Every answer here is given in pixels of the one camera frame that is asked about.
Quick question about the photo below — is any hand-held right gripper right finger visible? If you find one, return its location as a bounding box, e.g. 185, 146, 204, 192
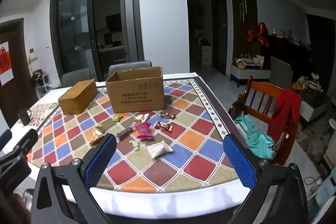
223, 133, 310, 224

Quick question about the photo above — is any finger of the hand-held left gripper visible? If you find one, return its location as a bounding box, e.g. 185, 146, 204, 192
0, 130, 13, 147
12, 129, 39, 161

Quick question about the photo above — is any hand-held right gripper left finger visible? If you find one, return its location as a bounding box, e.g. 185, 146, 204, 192
30, 133, 117, 224

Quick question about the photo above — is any orange biscuit packet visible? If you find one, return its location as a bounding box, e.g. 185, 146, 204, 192
90, 125, 105, 145

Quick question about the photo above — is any dark snack bar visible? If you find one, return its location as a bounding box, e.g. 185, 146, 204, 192
116, 128, 135, 141

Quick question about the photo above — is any pink snack packet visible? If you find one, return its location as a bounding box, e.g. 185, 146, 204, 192
133, 122, 155, 141

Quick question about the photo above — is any brown cardboard box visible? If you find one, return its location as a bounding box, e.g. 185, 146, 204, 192
105, 67, 165, 113

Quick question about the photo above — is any black mug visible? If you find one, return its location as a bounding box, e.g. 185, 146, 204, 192
17, 108, 32, 126

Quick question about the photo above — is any teal cloth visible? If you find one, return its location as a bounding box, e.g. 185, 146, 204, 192
234, 115, 275, 160

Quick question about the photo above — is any floral patterned mat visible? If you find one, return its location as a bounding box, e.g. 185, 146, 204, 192
20, 102, 59, 127

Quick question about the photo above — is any white snack packet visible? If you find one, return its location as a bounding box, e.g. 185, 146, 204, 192
146, 141, 173, 160

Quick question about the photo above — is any white storage shelf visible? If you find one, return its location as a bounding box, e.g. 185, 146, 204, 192
31, 69, 51, 98

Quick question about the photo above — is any brown wooden door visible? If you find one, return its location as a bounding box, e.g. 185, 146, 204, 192
0, 18, 38, 130

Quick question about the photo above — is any woven wicker lidded box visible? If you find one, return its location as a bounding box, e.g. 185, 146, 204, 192
58, 79, 99, 115

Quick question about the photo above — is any red garment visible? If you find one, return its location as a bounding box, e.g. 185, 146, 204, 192
267, 90, 302, 146

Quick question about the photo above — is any wooden chair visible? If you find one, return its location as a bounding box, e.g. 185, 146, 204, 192
228, 76, 302, 167

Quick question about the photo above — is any red brown candy packet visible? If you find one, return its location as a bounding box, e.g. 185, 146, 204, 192
155, 122, 174, 133

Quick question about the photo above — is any red paper poster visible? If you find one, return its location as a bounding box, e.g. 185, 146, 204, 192
0, 42, 13, 85

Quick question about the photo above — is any grey dining chair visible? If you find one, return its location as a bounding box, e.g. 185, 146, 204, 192
270, 56, 292, 89
61, 68, 90, 88
108, 60, 153, 80

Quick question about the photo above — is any white side cabinet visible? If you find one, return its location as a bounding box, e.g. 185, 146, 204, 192
230, 61, 271, 88

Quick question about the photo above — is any dark coffee table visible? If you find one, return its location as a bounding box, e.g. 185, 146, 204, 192
291, 88, 334, 130

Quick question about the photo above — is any kitchen counter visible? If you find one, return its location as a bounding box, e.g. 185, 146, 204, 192
98, 46, 126, 67

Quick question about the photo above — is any flower bouquet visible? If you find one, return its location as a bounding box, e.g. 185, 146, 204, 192
306, 72, 323, 92

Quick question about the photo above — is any white paper bag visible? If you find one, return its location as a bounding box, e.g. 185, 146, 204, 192
201, 45, 213, 65

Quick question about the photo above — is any sliding glass door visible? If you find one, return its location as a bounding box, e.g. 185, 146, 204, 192
50, 0, 100, 83

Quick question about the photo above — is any dark low cabinet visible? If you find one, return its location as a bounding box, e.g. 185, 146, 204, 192
262, 34, 311, 77

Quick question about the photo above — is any dark interior door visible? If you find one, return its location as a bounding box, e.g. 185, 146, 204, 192
211, 0, 227, 76

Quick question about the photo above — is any red foil balloon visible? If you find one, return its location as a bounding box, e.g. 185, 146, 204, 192
247, 22, 270, 47

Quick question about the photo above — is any silver fridge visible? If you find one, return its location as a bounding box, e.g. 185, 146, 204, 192
120, 0, 139, 63

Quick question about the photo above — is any kitchen range hood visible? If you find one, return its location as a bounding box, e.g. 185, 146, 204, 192
105, 14, 122, 33

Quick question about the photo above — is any dark tall wall cabinet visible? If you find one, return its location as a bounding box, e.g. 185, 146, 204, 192
230, 0, 259, 67

